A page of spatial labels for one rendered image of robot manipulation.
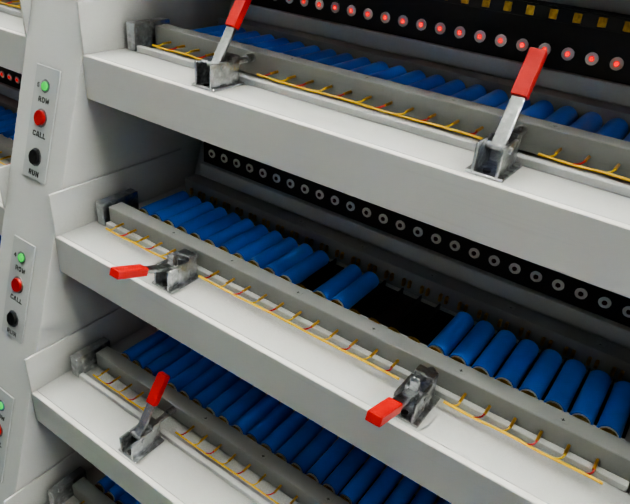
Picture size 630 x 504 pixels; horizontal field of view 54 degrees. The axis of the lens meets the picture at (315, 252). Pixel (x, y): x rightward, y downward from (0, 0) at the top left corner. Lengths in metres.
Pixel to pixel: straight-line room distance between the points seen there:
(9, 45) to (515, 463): 0.67
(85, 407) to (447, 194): 0.50
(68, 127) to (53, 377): 0.30
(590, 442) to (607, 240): 0.16
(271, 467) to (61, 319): 0.30
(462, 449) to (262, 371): 0.18
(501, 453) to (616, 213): 0.19
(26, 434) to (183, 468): 0.23
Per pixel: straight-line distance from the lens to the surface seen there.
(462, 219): 0.45
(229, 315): 0.58
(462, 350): 0.54
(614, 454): 0.50
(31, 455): 0.87
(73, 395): 0.79
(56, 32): 0.72
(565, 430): 0.50
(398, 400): 0.46
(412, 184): 0.46
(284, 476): 0.65
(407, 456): 0.50
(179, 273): 0.61
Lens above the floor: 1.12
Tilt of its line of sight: 15 degrees down
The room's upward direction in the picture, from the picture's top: 15 degrees clockwise
